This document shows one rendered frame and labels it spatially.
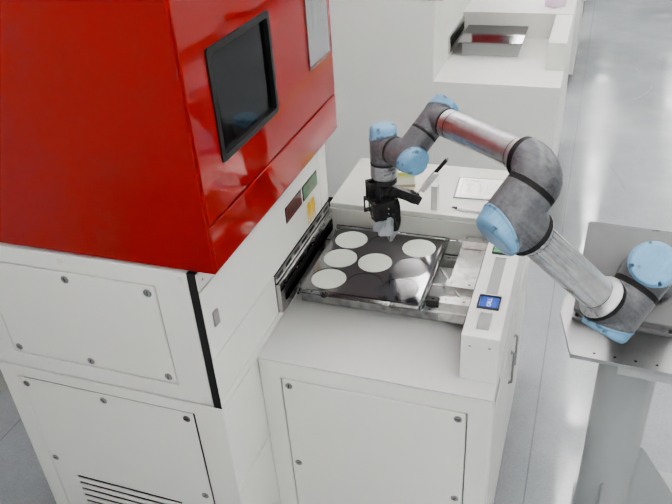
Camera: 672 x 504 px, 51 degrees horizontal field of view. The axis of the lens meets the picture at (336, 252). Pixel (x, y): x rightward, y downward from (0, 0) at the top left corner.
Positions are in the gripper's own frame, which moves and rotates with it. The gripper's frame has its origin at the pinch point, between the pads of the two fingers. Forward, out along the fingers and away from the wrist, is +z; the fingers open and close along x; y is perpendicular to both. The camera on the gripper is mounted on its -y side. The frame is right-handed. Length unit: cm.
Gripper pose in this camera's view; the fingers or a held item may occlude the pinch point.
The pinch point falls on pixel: (392, 236)
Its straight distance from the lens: 209.4
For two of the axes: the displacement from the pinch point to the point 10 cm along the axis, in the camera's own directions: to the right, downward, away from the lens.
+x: 4.1, 4.7, -7.8
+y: -9.1, 2.7, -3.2
